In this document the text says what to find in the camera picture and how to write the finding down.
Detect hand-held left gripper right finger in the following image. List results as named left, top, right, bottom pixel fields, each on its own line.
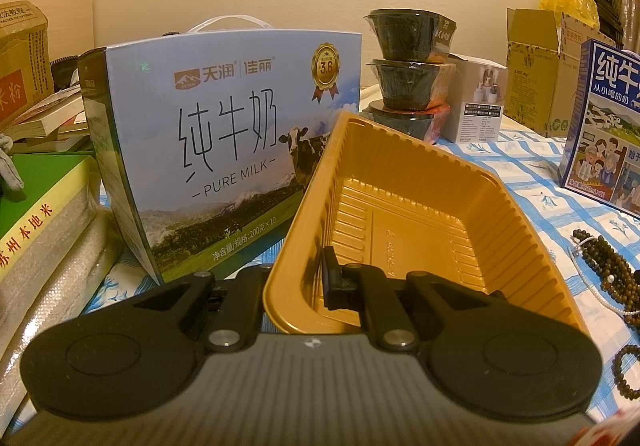
left=321, top=246, right=507, bottom=353

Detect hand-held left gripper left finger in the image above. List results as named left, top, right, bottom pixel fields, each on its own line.
left=125, top=267, right=273, bottom=353

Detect yellow plastic tray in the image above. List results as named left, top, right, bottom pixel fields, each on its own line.
left=262, top=112, right=591, bottom=334

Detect white bead bracelet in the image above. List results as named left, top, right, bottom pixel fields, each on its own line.
left=570, top=238, right=621, bottom=311

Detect brown wooden bead necklace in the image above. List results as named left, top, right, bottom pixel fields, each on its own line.
left=572, top=226, right=640, bottom=319

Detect dark bead bracelet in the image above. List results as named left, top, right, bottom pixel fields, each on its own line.
left=612, top=343, right=640, bottom=402

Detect pale blue milk carton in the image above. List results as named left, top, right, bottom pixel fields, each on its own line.
left=77, top=16, right=363, bottom=285

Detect red-sleeved instant food bowl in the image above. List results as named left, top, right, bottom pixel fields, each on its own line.
left=362, top=103, right=451, bottom=144

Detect vacuum packed rice bags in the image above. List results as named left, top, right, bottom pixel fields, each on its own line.
left=0, top=206, right=125, bottom=427

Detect blue checked tablecloth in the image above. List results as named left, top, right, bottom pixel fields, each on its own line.
left=80, top=118, right=640, bottom=446

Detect small white product box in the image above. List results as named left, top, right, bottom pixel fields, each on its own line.
left=442, top=53, right=506, bottom=144

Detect green book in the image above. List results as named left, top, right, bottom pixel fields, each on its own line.
left=0, top=153, right=103, bottom=284

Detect black-sleeved instant food bowl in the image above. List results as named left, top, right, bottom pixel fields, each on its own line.
left=364, top=8, right=457, bottom=62

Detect stack of paperback books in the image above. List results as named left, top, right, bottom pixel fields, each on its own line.
left=10, top=86, right=96, bottom=154

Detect grey cloth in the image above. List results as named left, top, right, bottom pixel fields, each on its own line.
left=0, top=133, right=26, bottom=199

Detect open cardboard box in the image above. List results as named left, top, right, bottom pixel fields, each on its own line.
left=505, top=8, right=590, bottom=137

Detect dark blue milk carton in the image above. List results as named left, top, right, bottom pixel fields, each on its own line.
left=557, top=38, right=640, bottom=217

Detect brown box with red label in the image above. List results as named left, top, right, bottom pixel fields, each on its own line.
left=0, top=0, right=55, bottom=127

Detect yellow plastic bag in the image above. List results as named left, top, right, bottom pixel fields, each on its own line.
left=539, top=0, right=598, bottom=19

